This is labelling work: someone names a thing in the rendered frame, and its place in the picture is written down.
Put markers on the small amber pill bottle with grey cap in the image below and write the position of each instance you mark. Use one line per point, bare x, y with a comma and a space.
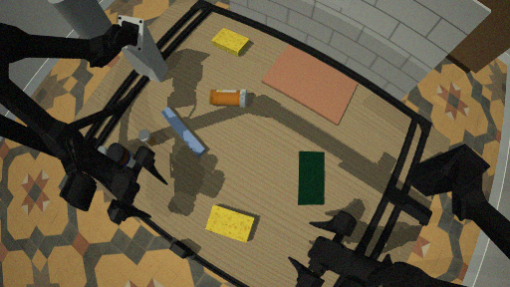
145, 137

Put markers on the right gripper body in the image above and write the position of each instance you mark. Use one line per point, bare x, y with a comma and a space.
345, 224

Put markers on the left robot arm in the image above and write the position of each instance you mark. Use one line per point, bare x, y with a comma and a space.
64, 141

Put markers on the blue rectangular bar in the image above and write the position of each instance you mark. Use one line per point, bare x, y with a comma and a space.
183, 132

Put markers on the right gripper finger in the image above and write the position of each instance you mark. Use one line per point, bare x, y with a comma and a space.
326, 225
301, 269

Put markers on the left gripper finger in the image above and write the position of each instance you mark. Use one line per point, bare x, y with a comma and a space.
153, 171
133, 212

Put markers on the yellow sponge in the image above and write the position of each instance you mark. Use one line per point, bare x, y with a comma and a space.
229, 223
230, 42

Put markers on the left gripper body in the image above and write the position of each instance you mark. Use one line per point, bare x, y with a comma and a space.
116, 210

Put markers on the orange pill bottle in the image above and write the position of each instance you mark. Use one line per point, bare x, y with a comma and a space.
224, 97

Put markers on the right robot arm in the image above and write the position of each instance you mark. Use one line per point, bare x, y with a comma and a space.
468, 202

